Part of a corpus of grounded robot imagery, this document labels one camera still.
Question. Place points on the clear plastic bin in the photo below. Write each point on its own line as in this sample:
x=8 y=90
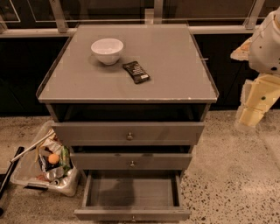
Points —
x=32 y=166

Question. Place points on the grey drawer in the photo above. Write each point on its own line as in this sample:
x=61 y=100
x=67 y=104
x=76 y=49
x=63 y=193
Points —
x=128 y=133
x=131 y=158
x=132 y=196

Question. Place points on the grey bottom drawer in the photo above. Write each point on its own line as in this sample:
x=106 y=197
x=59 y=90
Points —
x=132 y=196

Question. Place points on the white stick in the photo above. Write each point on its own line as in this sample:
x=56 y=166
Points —
x=33 y=146

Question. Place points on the black snack packet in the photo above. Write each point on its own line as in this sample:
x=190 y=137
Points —
x=136 y=72

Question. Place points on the silver can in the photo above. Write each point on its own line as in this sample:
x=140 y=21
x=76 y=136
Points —
x=54 y=174

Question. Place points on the green packet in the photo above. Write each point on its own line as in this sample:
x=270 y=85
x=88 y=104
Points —
x=64 y=159

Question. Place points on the black pole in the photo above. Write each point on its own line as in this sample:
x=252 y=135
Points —
x=5 y=178

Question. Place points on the white ceramic bowl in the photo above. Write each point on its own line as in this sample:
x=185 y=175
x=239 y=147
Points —
x=107 y=50

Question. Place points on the grey top drawer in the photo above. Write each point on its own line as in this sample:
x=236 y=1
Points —
x=128 y=133

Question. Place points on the metal railing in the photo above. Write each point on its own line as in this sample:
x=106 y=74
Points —
x=50 y=18

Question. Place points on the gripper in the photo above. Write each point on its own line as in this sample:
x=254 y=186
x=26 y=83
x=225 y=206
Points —
x=266 y=46

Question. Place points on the grey middle drawer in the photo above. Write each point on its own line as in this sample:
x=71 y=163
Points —
x=131 y=158

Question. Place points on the orange ball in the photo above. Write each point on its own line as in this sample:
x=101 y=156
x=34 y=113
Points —
x=53 y=159

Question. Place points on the grey drawer cabinet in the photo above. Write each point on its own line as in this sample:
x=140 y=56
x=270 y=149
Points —
x=129 y=97

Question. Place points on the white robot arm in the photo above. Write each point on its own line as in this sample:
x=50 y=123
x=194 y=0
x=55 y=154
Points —
x=262 y=52

